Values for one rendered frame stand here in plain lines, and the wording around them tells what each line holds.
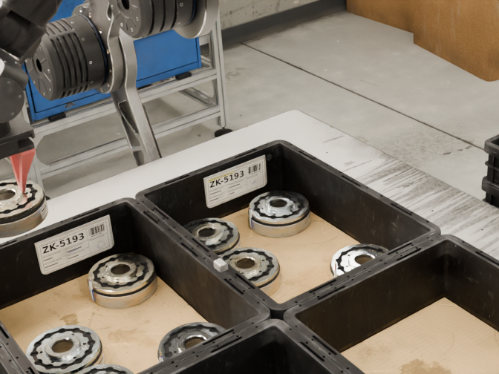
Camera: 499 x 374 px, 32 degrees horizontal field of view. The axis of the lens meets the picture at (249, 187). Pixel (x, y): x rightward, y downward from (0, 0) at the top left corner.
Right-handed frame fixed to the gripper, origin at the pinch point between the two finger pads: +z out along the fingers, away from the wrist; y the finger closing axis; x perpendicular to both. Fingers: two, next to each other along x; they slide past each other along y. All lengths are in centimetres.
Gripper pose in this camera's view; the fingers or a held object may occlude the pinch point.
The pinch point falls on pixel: (3, 191)
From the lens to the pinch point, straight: 123.4
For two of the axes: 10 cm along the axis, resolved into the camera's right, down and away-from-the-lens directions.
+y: 8.3, -3.4, 4.4
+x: -5.5, -4.0, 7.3
